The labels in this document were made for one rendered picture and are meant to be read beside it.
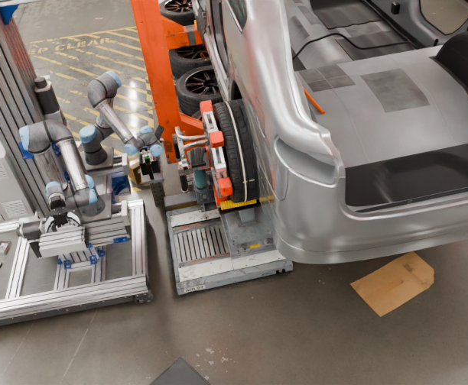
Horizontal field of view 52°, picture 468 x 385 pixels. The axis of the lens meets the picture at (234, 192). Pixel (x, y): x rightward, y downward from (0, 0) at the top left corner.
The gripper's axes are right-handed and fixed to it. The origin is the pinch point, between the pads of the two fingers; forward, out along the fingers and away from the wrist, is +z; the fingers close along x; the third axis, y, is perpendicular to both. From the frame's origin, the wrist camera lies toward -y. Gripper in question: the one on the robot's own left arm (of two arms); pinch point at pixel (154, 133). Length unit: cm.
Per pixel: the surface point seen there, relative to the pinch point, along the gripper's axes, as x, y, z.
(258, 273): 106, 40, -45
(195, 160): 19, -9, -53
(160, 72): -18.2, -37.2, -1.4
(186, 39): 17, -65, 201
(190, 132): 25.1, -11.2, 15.9
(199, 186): 44.0, 13.4, -12.7
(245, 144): 36, -34, -62
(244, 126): 31, -42, -55
